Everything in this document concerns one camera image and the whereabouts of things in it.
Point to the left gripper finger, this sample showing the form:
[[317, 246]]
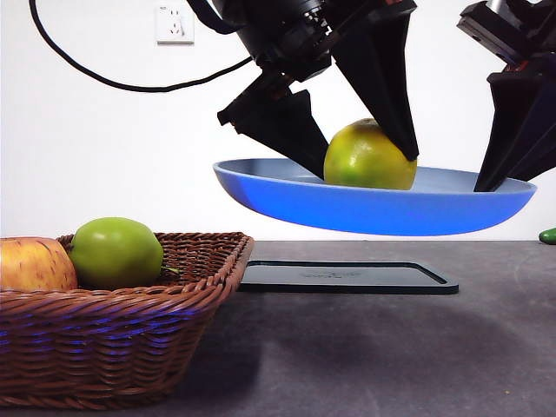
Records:
[[295, 130], [382, 74]]

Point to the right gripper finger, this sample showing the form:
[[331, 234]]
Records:
[[512, 113], [540, 139]]

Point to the yellow green lemon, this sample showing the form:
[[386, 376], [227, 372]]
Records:
[[365, 160]]

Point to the blue plate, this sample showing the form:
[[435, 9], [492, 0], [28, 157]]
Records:
[[369, 210]]

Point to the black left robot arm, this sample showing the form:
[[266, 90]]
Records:
[[278, 30]]

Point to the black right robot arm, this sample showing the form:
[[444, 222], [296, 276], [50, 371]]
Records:
[[545, 26]]

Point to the brown wicker basket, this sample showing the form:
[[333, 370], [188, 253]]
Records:
[[108, 347]]

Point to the dark green vegetable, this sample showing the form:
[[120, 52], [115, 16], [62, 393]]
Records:
[[549, 236]]

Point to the black flat tray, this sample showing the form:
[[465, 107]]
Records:
[[347, 282]]

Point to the green apple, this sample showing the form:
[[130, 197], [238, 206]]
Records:
[[115, 254]]

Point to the red yellow apple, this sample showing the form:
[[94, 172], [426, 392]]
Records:
[[30, 265]]

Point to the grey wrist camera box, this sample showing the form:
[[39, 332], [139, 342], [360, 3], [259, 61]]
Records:
[[491, 30]]

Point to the white wall socket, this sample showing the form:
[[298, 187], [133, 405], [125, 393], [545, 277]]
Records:
[[174, 26]]

